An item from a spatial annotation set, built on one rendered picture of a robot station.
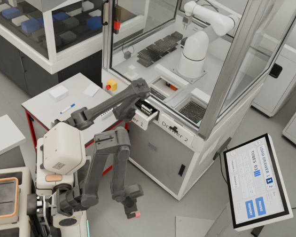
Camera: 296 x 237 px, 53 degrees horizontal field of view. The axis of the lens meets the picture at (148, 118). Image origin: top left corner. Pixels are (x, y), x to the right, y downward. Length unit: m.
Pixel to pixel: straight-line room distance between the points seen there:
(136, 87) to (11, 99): 2.31
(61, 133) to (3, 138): 0.92
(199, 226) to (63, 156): 1.69
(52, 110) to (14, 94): 1.37
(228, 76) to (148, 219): 1.53
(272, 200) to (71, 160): 1.04
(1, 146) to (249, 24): 1.71
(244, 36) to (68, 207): 1.15
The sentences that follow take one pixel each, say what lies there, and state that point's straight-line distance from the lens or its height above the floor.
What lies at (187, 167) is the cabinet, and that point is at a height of 0.54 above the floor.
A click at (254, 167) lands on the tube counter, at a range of 1.87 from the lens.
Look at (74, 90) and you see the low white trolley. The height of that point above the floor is 0.76.
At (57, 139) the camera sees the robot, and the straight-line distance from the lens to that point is 1.43.
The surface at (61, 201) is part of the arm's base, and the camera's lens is 1.43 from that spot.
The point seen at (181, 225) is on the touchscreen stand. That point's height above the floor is 0.03.
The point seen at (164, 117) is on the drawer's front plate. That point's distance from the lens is 2.18.
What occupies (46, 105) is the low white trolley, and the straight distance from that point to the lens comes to 2.45.
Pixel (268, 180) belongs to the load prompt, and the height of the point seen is 1.15.
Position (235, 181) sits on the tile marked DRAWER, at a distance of 1.89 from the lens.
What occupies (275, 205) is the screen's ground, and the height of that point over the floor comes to 1.15.
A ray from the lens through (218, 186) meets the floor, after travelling 3.07.
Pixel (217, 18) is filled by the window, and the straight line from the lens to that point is 1.65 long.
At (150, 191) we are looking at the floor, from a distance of 2.87.
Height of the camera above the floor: 2.49
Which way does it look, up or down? 47 degrees down
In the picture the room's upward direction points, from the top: 11 degrees clockwise
